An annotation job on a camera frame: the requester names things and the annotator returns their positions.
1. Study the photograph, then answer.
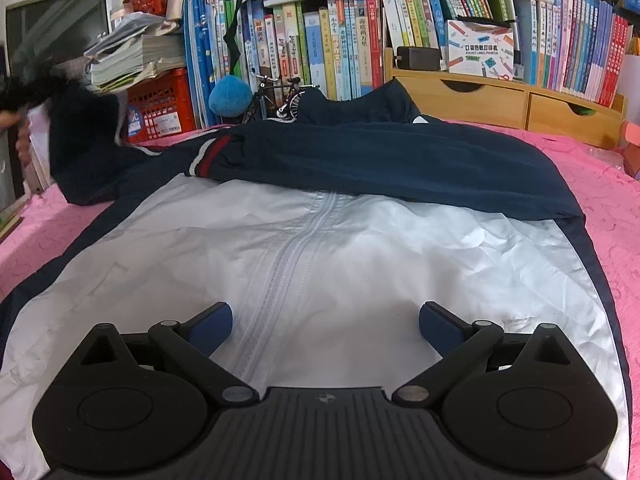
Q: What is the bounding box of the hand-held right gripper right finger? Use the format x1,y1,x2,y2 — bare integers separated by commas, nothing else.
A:
391,302,573,407

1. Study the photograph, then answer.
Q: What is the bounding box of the row of colourful children's books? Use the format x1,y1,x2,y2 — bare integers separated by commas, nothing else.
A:
247,0,385,102

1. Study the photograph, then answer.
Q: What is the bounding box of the black strap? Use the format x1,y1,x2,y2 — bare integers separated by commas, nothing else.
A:
223,0,254,79

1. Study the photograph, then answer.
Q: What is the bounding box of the large red plastic crate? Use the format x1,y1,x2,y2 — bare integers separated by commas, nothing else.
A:
120,67,198,145

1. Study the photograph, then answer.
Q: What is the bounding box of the row of pastel spine books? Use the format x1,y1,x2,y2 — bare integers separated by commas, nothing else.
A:
515,0,636,109

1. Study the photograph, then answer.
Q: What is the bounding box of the stack of papers and booklets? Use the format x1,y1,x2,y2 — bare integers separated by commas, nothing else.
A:
82,12,189,94

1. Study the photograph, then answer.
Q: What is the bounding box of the round blue plush toy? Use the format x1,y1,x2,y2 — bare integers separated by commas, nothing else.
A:
208,76,254,116

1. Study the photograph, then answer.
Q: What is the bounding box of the black power adapter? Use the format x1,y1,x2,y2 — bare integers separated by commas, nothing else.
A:
396,46,441,71

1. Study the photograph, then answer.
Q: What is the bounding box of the row of green spine books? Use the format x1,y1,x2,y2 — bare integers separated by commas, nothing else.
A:
375,0,519,51

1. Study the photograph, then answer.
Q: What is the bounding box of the white label printer box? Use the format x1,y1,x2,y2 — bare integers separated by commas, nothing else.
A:
445,19,516,81

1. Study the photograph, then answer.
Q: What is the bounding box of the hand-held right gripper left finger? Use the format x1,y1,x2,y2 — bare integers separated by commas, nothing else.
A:
75,302,260,406

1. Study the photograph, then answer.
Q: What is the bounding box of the miniature bicycle model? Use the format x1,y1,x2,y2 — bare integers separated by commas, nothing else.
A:
245,74,321,122

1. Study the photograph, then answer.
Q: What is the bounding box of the person's left hand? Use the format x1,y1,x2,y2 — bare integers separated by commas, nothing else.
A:
0,110,32,167

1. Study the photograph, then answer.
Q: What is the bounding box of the row of thin blue books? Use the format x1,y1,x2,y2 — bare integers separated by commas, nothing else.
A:
182,0,251,129

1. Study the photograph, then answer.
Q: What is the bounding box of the white and navy jacket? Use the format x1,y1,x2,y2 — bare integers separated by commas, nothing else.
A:
0,79,629,480

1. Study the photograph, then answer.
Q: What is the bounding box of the wooden drawer organizer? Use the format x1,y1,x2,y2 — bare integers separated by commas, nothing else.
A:
384,47,629,149

